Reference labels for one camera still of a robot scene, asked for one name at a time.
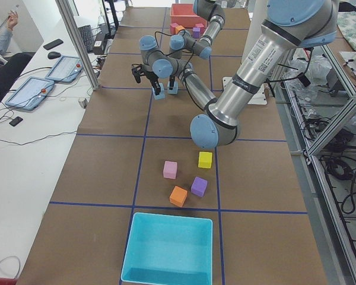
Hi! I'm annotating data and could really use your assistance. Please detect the purple block near red bin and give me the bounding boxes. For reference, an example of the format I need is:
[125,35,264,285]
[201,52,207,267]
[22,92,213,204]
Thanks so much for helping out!
[192,27,201,39]

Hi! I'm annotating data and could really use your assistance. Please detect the orange block near red bin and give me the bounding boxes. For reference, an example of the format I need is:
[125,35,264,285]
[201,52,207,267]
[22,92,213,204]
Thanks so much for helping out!
[174,25,185,34]

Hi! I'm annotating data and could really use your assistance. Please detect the purple block near cyan bin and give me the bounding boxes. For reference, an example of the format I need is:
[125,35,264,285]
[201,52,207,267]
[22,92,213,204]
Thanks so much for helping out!
[190,176,208,197]

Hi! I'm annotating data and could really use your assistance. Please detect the black keyboard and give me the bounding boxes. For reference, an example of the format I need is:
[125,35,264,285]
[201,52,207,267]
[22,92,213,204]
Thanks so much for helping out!
[78,25,93,53]

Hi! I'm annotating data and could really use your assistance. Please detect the magenta block right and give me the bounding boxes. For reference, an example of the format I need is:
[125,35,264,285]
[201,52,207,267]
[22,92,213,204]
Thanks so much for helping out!
[195,23,205,33]

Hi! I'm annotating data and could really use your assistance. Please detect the black smartphone on desk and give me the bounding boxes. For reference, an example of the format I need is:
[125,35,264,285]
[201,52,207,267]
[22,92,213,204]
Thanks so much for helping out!
[43,39,63,50]

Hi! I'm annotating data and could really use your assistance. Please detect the small black phone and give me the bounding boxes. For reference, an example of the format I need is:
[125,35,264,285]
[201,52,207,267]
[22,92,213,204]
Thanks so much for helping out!
[9,116,23,126]

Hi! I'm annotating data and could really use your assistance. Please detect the teach pendant tablet farther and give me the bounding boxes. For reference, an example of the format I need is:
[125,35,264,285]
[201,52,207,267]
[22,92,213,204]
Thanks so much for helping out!
[45,56,82,83]

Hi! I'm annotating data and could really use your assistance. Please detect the white pedestal column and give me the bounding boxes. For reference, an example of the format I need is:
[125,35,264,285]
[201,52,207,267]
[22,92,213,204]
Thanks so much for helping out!
[222,0,272,106]

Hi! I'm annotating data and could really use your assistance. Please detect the aluminium frame post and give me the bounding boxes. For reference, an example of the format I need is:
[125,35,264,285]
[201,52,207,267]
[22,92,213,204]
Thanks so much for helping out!
[55,0,99,91]

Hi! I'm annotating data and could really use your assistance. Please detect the light blue block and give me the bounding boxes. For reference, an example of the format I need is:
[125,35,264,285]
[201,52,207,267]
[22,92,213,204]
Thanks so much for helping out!
[152,88,166,100]
[167,82,178,95]

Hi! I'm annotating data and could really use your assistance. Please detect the magenta block left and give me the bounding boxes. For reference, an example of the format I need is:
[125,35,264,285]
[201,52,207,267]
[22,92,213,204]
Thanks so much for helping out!
[170,23,179,35]

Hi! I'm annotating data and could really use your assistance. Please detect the cyan plastic bin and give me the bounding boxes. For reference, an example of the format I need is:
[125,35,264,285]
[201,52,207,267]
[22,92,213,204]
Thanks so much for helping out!
[120,213,213,284]

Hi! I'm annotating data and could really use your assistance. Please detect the small metal cylinder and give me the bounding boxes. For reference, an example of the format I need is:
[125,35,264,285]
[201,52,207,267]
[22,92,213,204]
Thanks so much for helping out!
[78,97,88,109]

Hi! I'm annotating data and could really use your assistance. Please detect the yellow block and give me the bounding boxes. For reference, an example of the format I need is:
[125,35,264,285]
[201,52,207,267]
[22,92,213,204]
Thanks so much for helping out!
[198,151,213,169]

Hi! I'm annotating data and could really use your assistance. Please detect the light pink block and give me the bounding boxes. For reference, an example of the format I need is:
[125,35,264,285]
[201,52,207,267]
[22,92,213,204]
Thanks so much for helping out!
[163,161,178,179]

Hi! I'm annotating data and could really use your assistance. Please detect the pink red plastic bin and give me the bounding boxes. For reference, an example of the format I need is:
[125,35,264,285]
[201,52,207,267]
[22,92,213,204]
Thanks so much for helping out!
[170,4,207,28]

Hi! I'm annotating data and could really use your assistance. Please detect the teach pendant tablet nearer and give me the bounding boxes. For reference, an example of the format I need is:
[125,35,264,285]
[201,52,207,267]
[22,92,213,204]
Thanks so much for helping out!
[5,77,55,111]

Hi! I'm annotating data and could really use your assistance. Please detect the person in white coat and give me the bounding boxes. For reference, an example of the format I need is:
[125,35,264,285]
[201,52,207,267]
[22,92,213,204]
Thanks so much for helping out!
[0,11,32,102]

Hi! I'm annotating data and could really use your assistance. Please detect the magenta block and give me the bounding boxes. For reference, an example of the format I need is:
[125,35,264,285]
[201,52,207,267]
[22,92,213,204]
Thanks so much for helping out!
[170,23,179,35]
[195,23,205,33]

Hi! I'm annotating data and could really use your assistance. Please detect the orange block near cyan bin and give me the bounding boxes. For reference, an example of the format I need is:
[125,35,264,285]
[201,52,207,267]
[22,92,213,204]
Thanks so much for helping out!
[169,186,187,207]

